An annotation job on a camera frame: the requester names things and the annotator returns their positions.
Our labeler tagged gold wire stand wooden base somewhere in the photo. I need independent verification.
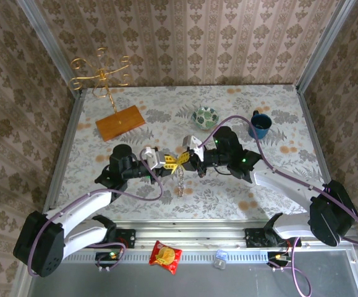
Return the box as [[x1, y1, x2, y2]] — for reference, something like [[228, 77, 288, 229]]
[[68, 47, 147, 142]]

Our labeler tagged aluminium frame post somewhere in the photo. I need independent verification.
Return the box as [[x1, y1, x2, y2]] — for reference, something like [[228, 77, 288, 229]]
[[296, 0, 352, 90], [15, 0, 76, 92]]

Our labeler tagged slotted metal duct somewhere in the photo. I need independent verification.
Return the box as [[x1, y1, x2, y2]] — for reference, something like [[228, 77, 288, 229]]
[[64, 249, 292, 264]]

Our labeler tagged floral tablecloth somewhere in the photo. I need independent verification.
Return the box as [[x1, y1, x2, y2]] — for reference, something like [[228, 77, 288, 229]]
[[50, 84, 333, 222]]

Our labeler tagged left black control box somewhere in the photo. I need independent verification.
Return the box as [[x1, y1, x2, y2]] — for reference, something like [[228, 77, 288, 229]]
[[95, 252, 124, 264]]

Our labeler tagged aluminium table side rail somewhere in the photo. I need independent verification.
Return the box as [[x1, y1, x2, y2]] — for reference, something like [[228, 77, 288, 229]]
[[296, 88, 337, 186], [44, 89, 85, 214]]

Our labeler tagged grey metal tray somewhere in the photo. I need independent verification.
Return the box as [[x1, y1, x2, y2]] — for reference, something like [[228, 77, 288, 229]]
[[10, 250, 358, 297]]

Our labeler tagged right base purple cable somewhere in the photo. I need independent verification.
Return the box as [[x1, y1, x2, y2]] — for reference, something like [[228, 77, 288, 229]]
[[289, 238, 312, 297]]

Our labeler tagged blue mug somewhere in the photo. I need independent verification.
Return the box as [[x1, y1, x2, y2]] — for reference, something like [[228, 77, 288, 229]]
[[247, 110, 273, 140]]

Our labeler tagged leaf pattern bowl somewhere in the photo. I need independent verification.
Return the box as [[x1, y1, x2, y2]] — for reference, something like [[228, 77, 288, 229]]
[[191, 106, 220, 131]]

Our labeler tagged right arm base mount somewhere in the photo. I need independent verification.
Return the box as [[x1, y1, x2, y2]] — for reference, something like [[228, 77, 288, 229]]
[[244, 227, 302, 248]]

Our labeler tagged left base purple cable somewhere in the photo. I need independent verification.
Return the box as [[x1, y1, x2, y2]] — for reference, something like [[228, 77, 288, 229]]
[[96, 241, 126, 273]]

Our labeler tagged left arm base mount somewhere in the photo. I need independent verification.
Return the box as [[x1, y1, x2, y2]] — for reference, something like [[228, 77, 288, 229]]
[[81, 228, 137, 250]]

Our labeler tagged red snack packet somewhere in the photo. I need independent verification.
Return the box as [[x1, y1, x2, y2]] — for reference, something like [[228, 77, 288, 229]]
[[148, 239, 183, 275]]

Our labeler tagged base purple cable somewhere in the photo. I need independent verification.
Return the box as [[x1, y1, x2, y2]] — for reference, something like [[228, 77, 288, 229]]
[[96, 241, 126, 273], [289, 238, 312, 297]]

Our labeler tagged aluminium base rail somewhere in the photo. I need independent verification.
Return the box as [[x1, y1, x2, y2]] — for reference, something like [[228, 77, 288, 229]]
[[113, 220, 294, 251]]

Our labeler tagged right black control box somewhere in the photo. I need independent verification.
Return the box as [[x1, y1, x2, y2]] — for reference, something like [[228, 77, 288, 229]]
[[267, 251, 291, 264]]

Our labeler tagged black control box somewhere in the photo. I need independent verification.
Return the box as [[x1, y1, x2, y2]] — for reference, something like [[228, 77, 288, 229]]
[[267, 251, 291, 264], [95, 252, 124, 264]]

